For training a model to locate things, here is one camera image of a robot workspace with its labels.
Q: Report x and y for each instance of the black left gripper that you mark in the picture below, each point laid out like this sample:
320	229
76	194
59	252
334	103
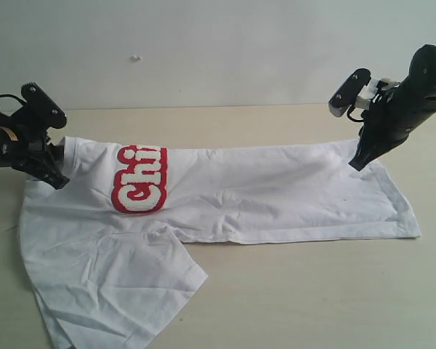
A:
36	155

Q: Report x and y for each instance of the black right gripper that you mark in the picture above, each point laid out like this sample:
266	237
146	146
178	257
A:
389	121

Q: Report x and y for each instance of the white t-shirt red lettering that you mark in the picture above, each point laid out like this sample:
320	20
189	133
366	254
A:
106	254

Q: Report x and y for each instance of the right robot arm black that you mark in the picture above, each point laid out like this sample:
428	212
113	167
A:
422	71

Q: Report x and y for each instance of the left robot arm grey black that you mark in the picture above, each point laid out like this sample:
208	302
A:
8	141

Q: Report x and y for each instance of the left wrist camera grey black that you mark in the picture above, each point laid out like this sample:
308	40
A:
43	107

